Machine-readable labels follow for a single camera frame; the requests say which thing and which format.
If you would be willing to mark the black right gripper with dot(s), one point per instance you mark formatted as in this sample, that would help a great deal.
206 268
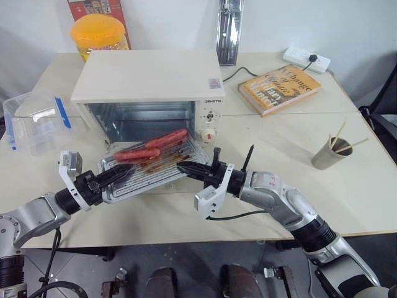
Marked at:
214 177

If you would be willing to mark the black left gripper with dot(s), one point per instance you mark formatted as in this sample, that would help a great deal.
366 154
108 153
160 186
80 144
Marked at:
90 187

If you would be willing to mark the silver ribbed oven tray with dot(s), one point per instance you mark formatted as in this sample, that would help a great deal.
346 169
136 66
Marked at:
161 169

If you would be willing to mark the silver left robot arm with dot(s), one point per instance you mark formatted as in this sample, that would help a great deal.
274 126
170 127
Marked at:
34 214

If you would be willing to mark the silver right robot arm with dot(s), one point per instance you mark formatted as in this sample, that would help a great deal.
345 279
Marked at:
279 198

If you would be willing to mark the short red sausage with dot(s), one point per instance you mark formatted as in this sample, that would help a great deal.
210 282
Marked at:
136 154

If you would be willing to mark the long red sausage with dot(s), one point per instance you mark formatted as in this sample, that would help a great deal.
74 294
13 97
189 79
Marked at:
167 138

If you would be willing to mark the cream white toaster oven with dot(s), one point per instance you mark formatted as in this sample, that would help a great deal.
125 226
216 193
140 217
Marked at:
145 74

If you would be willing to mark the clear container with blue clips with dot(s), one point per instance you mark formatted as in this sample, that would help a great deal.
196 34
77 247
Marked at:
34 121

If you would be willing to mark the orange book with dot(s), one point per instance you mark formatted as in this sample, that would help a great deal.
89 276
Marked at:
279 90

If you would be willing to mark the dark rounded shape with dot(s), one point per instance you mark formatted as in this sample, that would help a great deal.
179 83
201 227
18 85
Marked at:
161 284
240 282

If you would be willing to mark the grey cup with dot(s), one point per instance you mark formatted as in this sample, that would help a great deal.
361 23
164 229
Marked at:
325 158

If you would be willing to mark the wooden chopstick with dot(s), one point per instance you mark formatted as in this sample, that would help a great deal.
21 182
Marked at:
330 141
353 145
340 132

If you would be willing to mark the orange lidded plastic jar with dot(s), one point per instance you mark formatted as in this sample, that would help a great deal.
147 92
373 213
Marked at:
99 34

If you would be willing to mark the shiny silver metal object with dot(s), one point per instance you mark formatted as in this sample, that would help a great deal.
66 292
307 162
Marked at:
229 31

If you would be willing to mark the white power strip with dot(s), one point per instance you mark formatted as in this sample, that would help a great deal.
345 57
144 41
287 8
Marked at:
297 56

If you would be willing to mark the black power plug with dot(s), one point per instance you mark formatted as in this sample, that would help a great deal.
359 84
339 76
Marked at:
313 58

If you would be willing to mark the red printed box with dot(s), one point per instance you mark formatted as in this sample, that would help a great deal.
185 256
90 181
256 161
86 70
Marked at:
121 12

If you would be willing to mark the black chair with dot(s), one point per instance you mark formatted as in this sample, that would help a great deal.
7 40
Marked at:
381 124

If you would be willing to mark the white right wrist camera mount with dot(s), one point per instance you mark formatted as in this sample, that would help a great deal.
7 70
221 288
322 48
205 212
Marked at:
206 198

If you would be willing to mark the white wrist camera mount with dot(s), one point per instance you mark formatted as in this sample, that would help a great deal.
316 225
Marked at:
69 163
206 198

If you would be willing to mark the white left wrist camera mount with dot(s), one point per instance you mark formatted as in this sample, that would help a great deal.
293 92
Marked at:
69 163

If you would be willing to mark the dark metal bracket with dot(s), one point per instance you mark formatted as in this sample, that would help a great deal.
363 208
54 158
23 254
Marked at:
279 279
116 284

